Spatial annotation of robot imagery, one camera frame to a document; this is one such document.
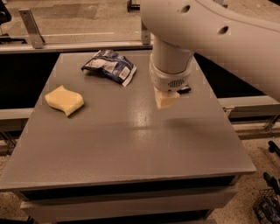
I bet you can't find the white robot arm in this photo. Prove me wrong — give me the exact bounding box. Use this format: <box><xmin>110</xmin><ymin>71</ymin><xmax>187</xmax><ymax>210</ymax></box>
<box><xmin>140</xmin><ymin>0</ymin><xmax>280</xmax><ymax>109</ymax></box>

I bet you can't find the black wire basket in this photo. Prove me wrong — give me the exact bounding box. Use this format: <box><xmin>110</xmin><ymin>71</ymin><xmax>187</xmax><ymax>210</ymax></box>
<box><xmin>253</xmin><ymin>189</ymin><xmax>280</xmax><ymax>224</ymax></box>

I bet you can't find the middle metal glass bracket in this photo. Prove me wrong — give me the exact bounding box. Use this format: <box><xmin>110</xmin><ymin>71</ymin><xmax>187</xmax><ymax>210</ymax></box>
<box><xmin>141</xmin><ymin>22</ymin><xmax>151</xmax><ymax>45</ymax></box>

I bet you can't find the left metal glass bracket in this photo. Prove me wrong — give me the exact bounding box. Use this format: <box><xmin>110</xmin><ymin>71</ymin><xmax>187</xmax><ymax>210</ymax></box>
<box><xmin>18</xmin><ymin>8</ymin><xmax>45</xmax><ymax>49</ymax></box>

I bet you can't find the grey table drawer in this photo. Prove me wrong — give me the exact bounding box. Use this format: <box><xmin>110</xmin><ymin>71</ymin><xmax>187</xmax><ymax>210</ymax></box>
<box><xmin>21</xmin><ymin>185</ymin><xmax>237</xmax><ymax>223</ymax></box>

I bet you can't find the metal glass bracket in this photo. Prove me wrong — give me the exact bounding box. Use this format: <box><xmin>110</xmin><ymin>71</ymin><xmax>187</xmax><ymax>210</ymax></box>
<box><xmin>141</xmin><ymin>22</ymin><xmax>151</xmax><ymax>45</ymax></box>
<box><xmin>18</xmin><ymin>8</ymin><xmax>45</xmax><ymax>49</ymax></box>

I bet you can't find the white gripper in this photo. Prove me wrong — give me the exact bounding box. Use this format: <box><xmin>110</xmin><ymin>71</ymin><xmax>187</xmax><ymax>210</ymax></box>
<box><xmin>149</xmin><ymin>52</ymin><xmax>193</xmax><ymax>109</ymax></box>

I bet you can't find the yellow sponge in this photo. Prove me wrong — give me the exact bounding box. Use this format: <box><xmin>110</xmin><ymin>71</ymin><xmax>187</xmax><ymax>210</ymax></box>
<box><xmin>45</xmin><ymin>86</ymin><xmax>84</xmax><ymax>116</ymax></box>

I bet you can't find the black office chair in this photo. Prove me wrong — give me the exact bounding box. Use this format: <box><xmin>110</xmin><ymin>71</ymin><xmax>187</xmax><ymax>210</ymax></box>
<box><xmin>0</xmin><ymin>0</ymin><xmax>27</xmax><ymax>45</ymax></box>

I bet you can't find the black rxbar chocolate bar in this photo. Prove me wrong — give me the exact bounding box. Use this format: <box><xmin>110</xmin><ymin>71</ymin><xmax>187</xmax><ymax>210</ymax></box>
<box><xmin>178</xmin><ymin>86</ymin><xmax>192</xmax><ymax>95</ymax></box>

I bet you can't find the blue chip bag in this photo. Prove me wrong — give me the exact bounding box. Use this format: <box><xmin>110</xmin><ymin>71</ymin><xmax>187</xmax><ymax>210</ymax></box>
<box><xmin>81</xmin><ymin>50</ymin><xmax>137</xmax><ymax>87</ymax></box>

